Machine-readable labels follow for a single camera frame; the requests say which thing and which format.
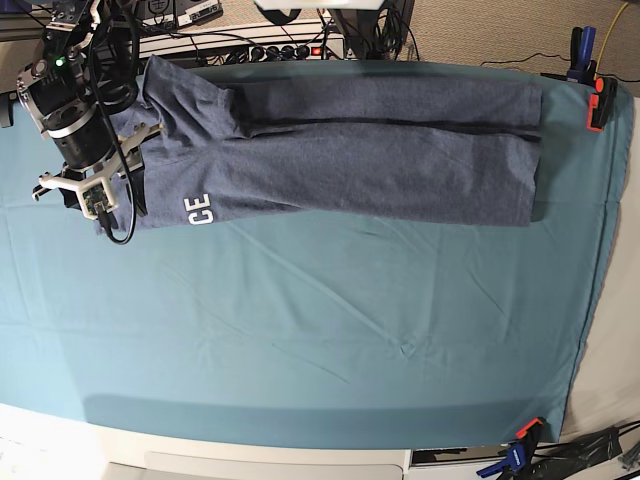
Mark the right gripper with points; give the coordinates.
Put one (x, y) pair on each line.
(105, 170)

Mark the blue-grey T-shirt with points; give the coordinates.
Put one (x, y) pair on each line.
(448, 150)

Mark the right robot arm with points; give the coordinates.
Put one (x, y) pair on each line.
(83, 73)

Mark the teal table cloth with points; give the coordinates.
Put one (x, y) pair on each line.
(313, 330)

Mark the blue clamp top right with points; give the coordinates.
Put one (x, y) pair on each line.
(582, 67)

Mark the blue clamp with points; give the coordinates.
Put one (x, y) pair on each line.
(514, 461)
(582, 67)

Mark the orange black clamp top right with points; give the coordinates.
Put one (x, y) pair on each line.
(601, 103)

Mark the orange black clamp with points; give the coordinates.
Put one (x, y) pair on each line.
(601, 103)
(531, 433)

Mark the blue clamp bottom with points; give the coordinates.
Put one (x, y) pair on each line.
(514, 461)

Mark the orange black clamp bottom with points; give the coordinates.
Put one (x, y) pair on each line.
(531, 433)

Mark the black plastic bag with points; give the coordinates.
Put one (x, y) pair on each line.
(583, 452)

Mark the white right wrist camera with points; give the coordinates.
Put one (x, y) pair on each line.
(97, 199)

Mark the black power strip red switch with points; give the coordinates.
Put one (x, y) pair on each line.
(285, 52)

